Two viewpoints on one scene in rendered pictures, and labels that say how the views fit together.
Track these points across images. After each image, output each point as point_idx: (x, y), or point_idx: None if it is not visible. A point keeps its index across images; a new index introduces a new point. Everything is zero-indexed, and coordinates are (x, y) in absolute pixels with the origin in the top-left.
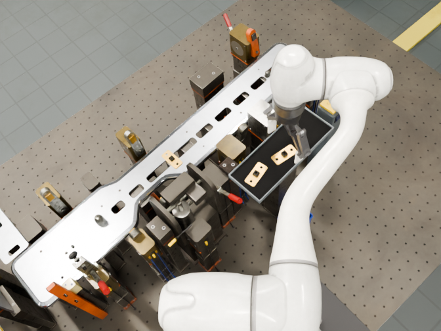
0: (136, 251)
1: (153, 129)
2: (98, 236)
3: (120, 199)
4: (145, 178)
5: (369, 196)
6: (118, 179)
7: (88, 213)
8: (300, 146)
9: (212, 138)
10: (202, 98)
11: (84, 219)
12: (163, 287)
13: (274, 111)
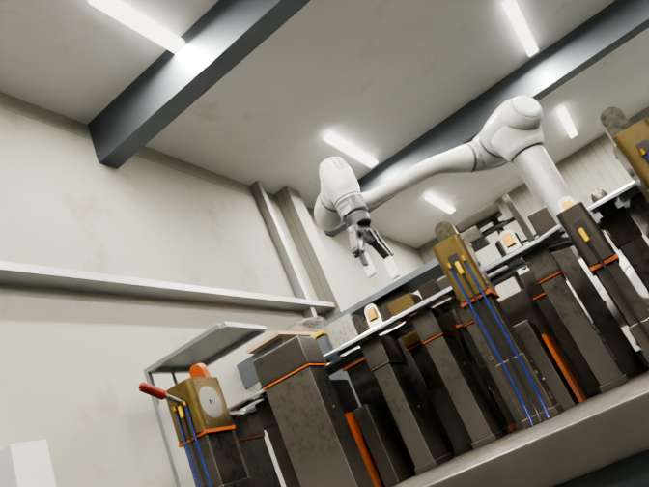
0: (609, 243)
1: (419, 477)
2: (628, 203)
3: (559, 234)
4: (507, 263)
5: None
6: (534, 240)
7: (613, 198)
8: (384, 243)
9: (398, 329)
10: (324, 372)
11: (625, 193)
12: (514, 100)
13: (363, 205)
